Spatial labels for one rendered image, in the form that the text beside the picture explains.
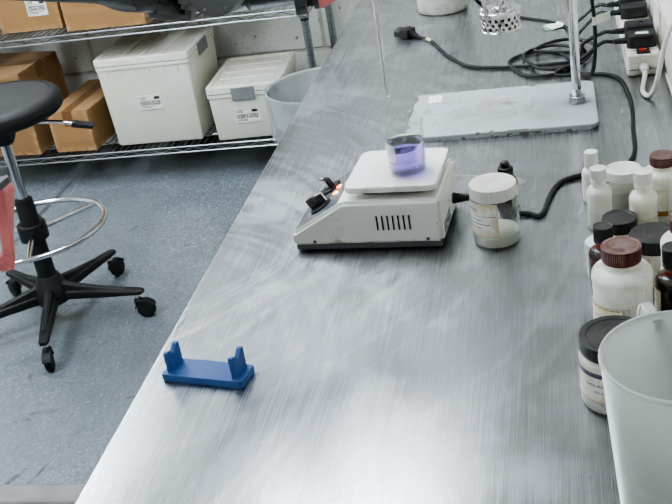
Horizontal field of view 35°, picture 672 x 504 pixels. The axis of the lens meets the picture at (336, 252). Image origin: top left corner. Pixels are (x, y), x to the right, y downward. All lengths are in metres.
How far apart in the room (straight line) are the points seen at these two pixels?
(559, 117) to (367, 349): 0.66
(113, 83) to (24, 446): 1.57
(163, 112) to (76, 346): 1.12
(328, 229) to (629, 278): 0.44
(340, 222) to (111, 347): 1.55
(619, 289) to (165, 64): 2.72
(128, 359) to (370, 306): 1.57
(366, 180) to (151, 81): 2.38
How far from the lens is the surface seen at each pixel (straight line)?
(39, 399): 2.70
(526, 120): 1.69
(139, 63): 3.66
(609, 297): 1.08
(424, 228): 1.33
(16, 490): 1.79
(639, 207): 1.30
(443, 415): 1.04
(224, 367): 1.16
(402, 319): 1.20
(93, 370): 2.74
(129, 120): 3.76
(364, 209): 1.33
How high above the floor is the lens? 1.37
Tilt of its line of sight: 27 degrees down
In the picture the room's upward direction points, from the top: 10 degrees counter-clockwise
